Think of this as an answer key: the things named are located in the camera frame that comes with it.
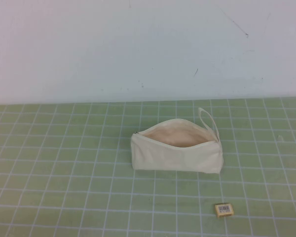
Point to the beige eraser with barcode label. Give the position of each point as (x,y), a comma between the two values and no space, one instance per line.
(223,210)

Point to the cream canvas pencil case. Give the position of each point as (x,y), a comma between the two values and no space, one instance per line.
(177,158)

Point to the green grid cutting mat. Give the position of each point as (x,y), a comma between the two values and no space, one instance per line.
(64,172)

